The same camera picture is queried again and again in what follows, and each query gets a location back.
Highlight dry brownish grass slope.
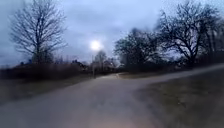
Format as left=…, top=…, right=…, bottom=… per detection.
left=133, top=68, right=224, bottom=128

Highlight low dark bushes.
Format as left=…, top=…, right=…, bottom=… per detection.
left=0, top=60, right=91, bottom=81

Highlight street lamp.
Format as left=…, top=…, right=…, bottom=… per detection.
left=89, top=39, right=103, bottom=79

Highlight wide spreading bare tree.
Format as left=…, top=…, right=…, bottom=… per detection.
left=154, top=0, right=224, bottom=69

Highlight dark bushy tree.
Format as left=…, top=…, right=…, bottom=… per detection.
left=113, top=27, right=161, bottom=73

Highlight dull grass field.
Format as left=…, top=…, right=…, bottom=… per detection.
left=0, top=74, right=95, bottom=105

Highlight grey paved path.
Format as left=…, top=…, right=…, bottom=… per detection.
left=0, top=63, right=224, bottom=128

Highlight bare tree with fine twigs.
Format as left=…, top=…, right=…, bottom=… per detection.
left=9, top=0, right=68, bottom=65

